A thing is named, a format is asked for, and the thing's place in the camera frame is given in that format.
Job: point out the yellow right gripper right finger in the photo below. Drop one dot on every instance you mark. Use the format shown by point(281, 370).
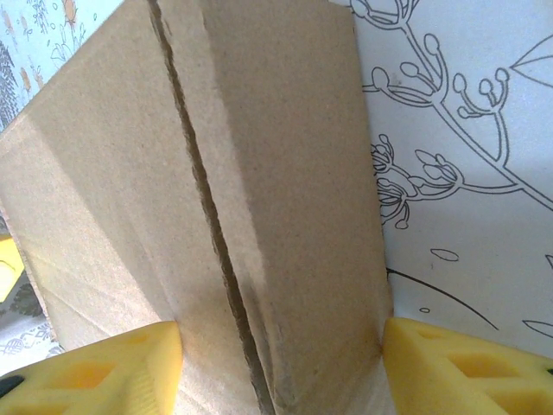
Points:
point(475, 376)

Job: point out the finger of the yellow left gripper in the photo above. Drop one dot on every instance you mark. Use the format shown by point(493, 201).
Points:
point(8, 268)

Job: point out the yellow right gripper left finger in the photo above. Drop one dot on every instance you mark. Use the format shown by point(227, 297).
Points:
point(95, 376)

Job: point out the brown cardboard box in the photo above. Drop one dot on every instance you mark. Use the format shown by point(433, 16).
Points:
point(194, 173)

